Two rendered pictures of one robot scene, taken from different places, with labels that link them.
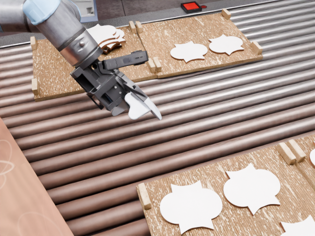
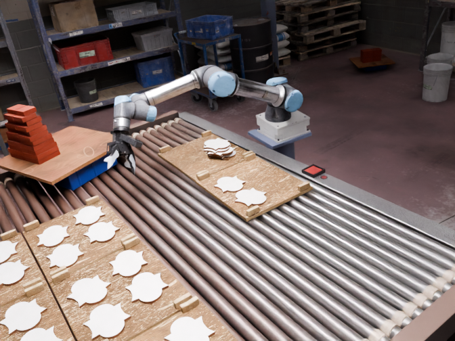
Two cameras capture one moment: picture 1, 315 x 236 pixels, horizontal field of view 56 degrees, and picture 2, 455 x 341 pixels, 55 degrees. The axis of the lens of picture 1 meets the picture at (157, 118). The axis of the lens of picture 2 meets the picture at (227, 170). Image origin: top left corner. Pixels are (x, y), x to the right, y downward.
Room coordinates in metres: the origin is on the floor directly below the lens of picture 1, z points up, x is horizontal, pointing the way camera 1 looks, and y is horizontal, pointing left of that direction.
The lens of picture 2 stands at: (0.55, -1.75, 1.91)
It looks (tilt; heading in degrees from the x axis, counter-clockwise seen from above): 28 degrees down; 77
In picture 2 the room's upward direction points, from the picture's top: 8 degrees counter-clockwise
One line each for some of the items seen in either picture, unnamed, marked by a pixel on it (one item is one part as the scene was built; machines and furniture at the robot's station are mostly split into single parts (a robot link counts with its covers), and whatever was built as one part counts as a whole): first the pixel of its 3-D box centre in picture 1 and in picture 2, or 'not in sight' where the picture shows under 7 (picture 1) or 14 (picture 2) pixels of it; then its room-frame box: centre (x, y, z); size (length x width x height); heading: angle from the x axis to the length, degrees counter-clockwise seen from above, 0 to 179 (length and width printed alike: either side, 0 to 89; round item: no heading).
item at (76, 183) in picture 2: not in sight; (75, 163); (0.27, 0.43, 0.97); 0.31 x 0.31 x 0.10; 39
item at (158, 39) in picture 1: (194, 41); (252, 185); (1.03, -0.15, 0.93); 0.41 x 0.35 x 0.02; 106
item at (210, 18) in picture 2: not in sight; (209, 27); (1.84, 3.61, 0.96); 0.50 x 0.38 x 0.21; 116
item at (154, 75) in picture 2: not in sight; (154, 69); (1.18, 4.65, 0.32); 0.50 x 0.41 x 0.37; 7
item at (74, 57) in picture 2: not in sight; (83, 51); (0.29, 4.45, 0.78); 0.66 x 0.45 x 0.28; 11
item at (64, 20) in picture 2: not in sight; (73, 14); (0.28, 4.48, 1.26); 0.49 x 0.38 x 0.34; 17
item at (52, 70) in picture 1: (90, 58); (204, 155); (0.92, 0.25, 0.93); 0.41 x 0.35 x 0.02; 107
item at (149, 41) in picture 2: not in sight; (153, 38); (1.25, 4.61, 0.76); 0.50 x 0.36 x 0.24; 17
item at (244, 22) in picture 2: not in sight; (251, 54); (2.47, 3.94, 0.44); 0.59 x 0.59 x 0.88
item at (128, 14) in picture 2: not in sight; (131, 11); (1.03, 4.57, 1.16); 0.60 x 0.40 x 0.15; 14
